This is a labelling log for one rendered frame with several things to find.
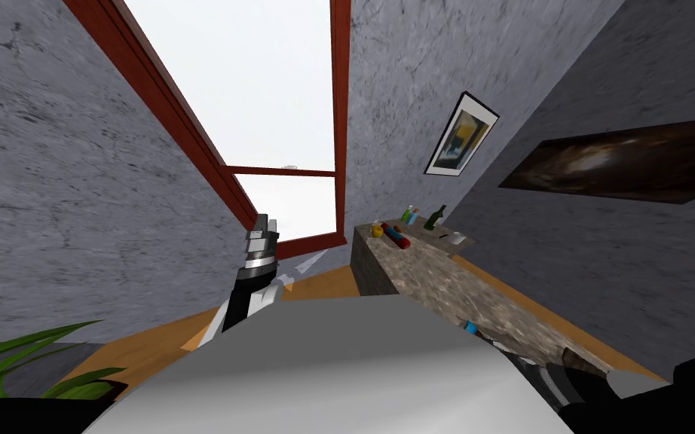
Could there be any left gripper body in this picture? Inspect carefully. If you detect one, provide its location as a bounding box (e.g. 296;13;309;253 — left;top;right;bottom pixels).
244;228;281;259

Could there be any red framed window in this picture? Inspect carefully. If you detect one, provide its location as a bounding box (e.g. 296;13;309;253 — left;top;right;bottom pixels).
63;0;352;261

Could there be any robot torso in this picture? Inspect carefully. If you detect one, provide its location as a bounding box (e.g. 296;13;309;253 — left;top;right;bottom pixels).
81;295;575;434

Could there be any stone counter with bottles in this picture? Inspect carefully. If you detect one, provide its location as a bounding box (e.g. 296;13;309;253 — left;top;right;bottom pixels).
350;203;621;378

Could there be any black framed picture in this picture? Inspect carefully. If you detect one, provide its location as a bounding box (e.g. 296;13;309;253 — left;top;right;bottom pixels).
423;90;501;179

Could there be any green leafy plant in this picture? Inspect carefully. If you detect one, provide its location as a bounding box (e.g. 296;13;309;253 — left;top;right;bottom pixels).
0;319;128;402

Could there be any dark brown wall painting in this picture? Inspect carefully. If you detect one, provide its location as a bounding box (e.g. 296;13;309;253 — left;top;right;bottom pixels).
498;117;695;206

